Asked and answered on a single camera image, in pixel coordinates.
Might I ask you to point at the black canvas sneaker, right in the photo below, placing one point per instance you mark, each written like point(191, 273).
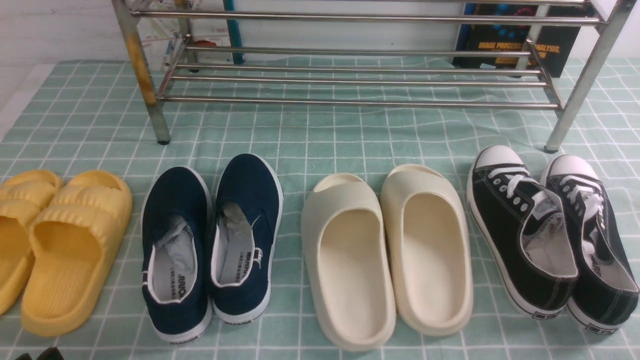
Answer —
point(606, 293)

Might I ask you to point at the teal pole behind rack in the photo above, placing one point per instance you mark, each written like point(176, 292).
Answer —
point(234, 33)

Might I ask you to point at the green checked tablecloth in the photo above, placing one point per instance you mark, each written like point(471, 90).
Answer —
point(85, 115)

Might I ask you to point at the cream slide, right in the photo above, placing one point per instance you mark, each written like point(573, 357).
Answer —
point(429, 250)

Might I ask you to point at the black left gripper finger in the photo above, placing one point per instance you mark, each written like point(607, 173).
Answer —
point(24, 356)
point(51, 353)

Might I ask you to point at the cream slide, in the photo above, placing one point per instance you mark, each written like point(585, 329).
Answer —
point(344, 247)
point(429, 250)

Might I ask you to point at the cream slide, left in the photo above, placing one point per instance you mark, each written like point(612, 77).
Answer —
point(344, 247)

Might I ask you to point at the dark image processing book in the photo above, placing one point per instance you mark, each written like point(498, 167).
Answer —
point(554, 43)

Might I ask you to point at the yellow slide, inner right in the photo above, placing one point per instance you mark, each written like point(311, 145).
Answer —
point(75, 241)

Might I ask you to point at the steel shoe rack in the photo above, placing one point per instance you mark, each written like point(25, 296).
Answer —
point(530, 72)

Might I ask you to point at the navy slip-on shoe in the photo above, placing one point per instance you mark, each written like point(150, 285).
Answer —
point(174, 221)
point(247, 217)

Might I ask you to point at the yellow slide, outer left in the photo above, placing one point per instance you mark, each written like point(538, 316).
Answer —
point(22, 198)

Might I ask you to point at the black canvas sneaker, left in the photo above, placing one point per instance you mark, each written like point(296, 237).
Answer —
point(525, 229)

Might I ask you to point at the yellow slide, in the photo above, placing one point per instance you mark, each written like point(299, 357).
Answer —
point(22, 198)
point(75, 241)

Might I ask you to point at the black canvas sneaker, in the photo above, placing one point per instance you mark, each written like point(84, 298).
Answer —
point(606, 293)
point(525, 229)

